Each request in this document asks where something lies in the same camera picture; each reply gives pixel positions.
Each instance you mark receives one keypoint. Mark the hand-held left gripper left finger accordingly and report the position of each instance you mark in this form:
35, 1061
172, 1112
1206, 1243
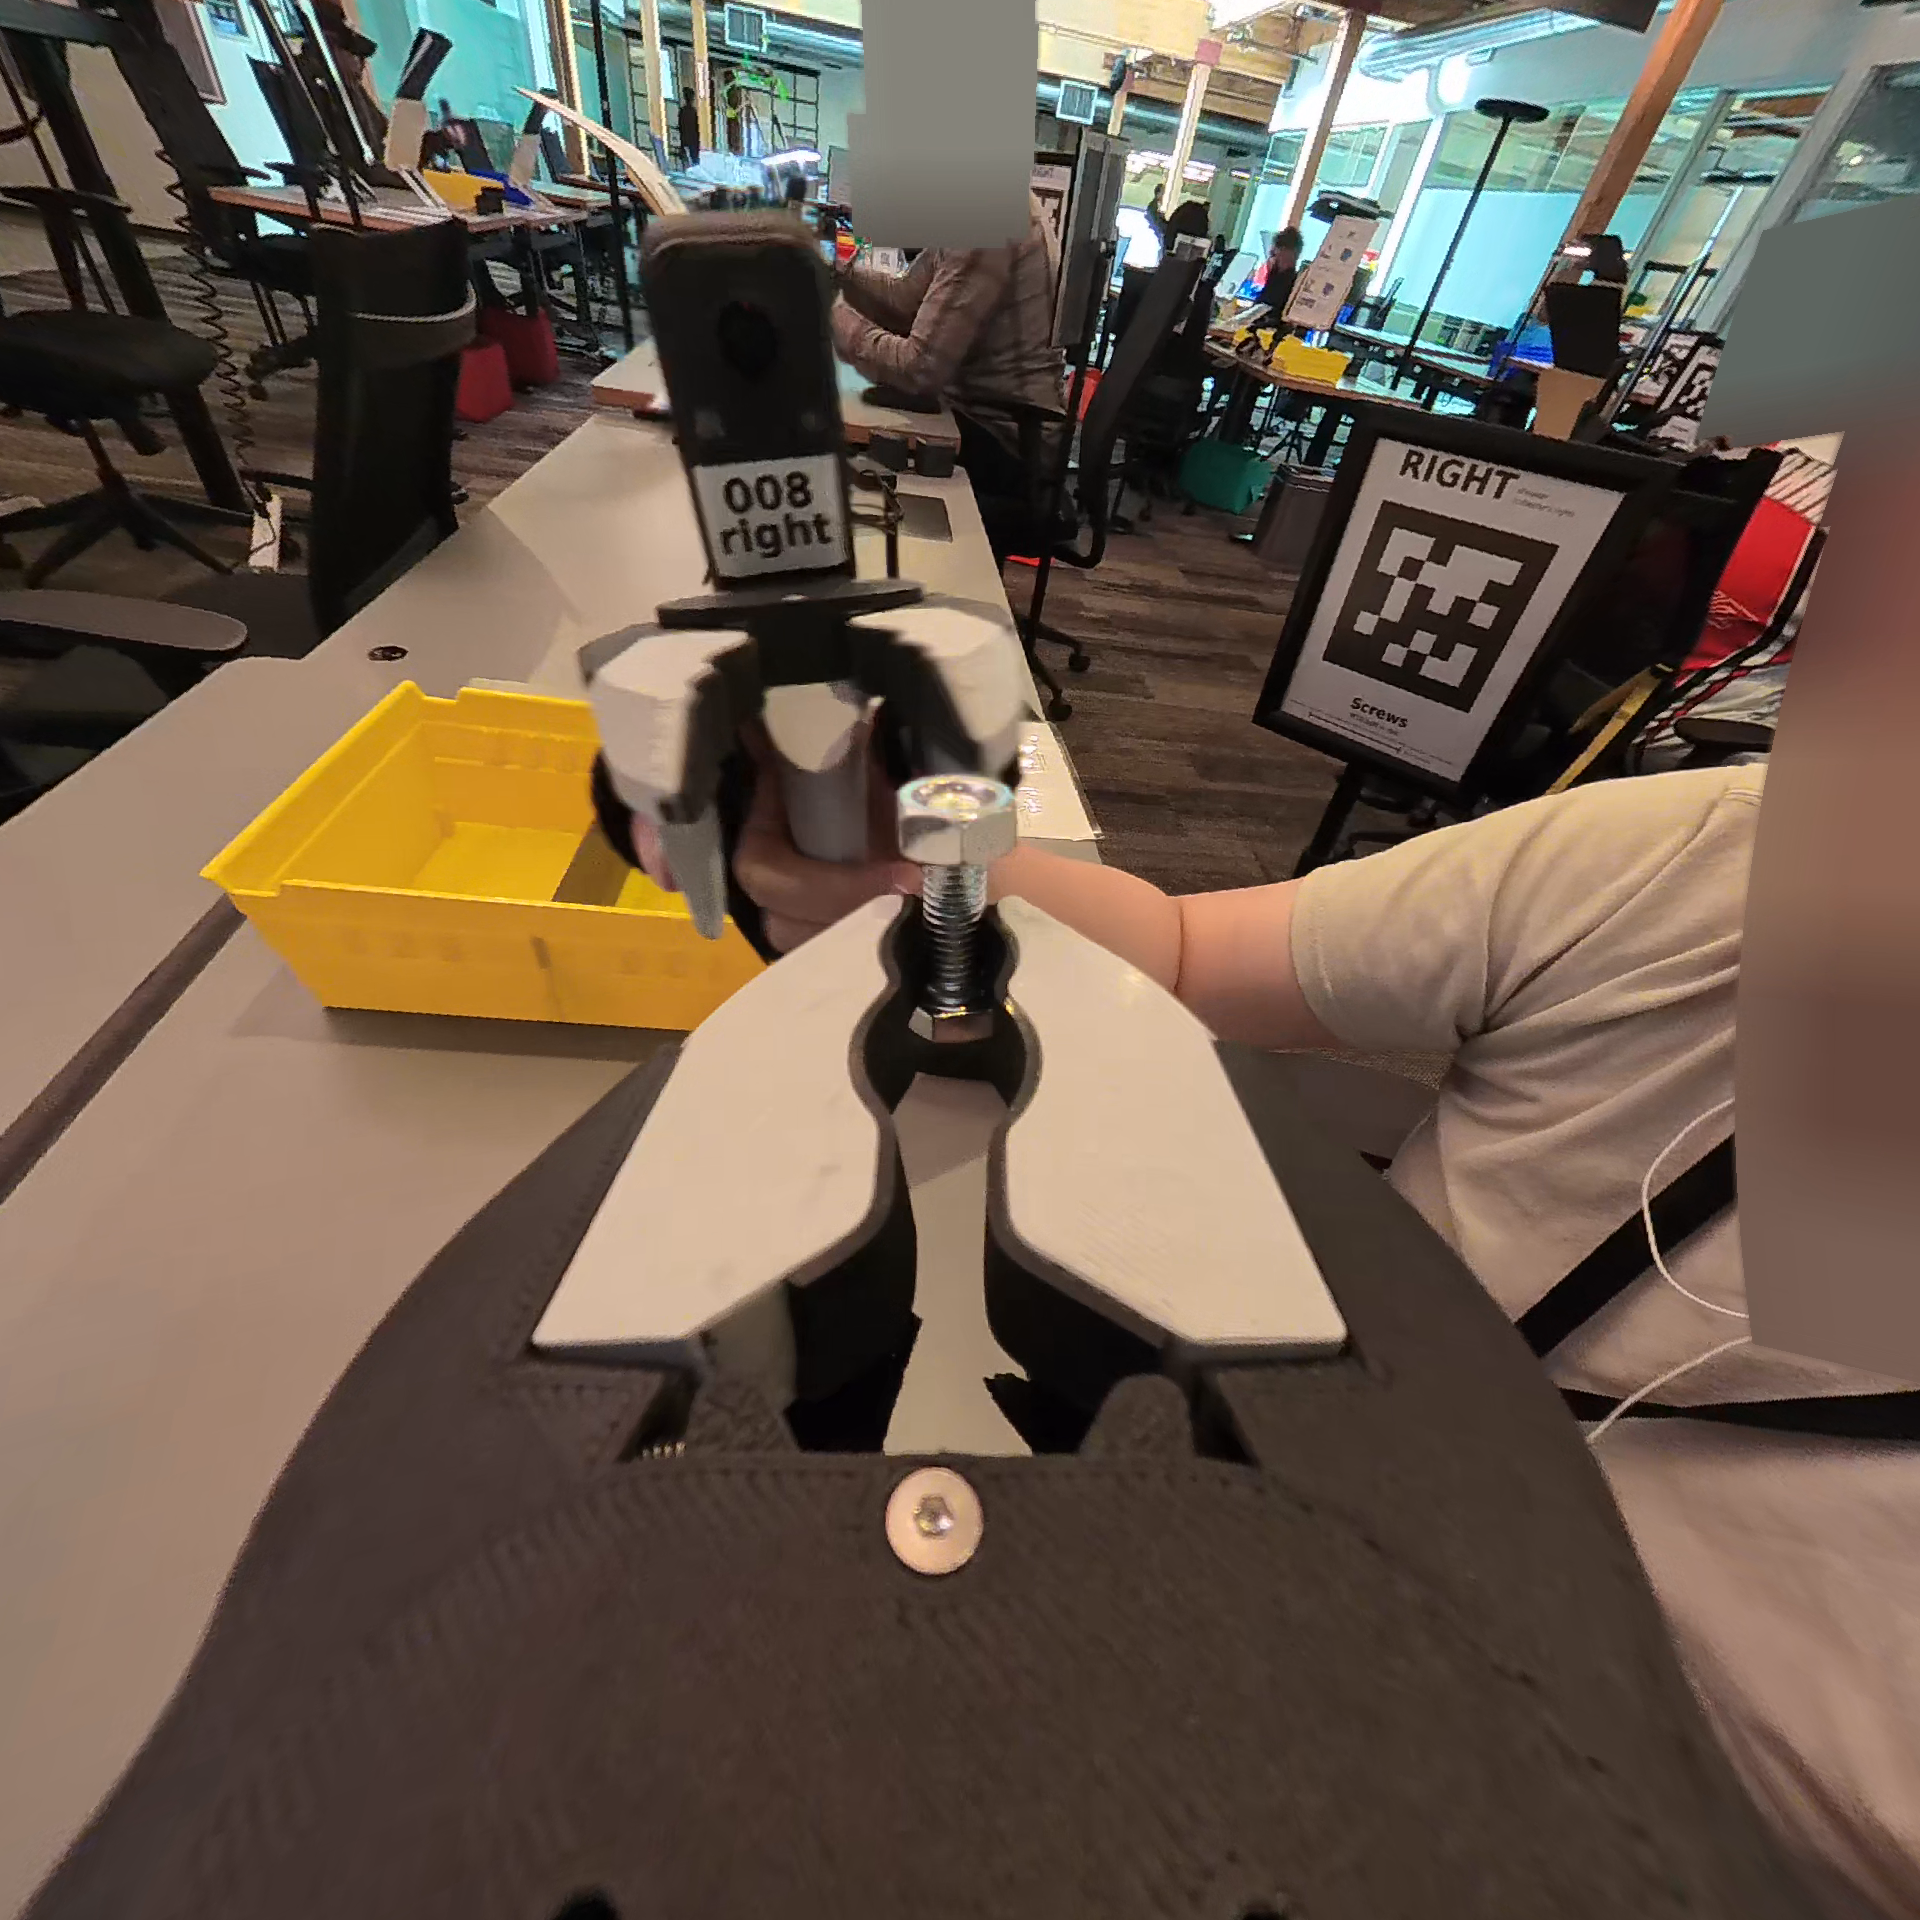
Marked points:
721, 1171

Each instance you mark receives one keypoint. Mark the black floor lamp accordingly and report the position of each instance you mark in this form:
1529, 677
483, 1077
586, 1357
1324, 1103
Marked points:
1510, 110

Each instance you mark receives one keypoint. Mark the black easel stand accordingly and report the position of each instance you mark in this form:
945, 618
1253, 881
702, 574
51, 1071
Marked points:
1334, 819

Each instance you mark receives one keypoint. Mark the red floor bag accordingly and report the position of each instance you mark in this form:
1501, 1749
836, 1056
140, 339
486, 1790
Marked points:
493, 375

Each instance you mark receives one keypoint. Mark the person's right hand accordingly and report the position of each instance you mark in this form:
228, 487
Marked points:
818, 901

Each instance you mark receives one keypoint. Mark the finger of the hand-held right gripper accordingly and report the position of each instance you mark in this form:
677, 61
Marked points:
973, 690
644, 721

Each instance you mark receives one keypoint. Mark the silver hex bolt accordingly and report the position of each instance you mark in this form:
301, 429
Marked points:
950, 945

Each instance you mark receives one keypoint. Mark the black chair armrest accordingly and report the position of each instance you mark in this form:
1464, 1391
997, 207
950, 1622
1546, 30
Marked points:
118, 622

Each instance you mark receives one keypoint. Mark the wooden top desk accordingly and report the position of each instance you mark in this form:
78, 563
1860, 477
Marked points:
374, 211

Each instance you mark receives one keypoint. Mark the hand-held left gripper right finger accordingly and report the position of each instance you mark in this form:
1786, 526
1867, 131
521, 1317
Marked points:
1170, 1185

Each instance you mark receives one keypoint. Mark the round wooden table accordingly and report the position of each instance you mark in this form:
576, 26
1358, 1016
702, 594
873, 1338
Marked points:
1349, 393

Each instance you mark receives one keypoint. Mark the wooden support post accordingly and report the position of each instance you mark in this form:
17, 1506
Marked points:
1650, 105

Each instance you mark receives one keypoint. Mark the yellow plastic bin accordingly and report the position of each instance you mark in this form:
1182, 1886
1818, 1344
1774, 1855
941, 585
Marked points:
451, 945

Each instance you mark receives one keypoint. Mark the grey trash can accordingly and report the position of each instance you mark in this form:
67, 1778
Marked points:
1292, 517

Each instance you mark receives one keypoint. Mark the white poster stand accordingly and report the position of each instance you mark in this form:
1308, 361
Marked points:
1334, 271

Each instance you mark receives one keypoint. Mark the black framed marker sign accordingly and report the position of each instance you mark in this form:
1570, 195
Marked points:
1441, 599

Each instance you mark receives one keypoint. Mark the teal bag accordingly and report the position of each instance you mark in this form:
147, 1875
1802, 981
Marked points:
1222, 477

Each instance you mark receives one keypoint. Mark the white printed paper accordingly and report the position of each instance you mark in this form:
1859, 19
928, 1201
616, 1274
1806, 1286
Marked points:
1059, 795

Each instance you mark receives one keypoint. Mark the black office chair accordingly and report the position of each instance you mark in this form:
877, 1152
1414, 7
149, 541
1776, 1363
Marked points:
106, 360
1117, 375

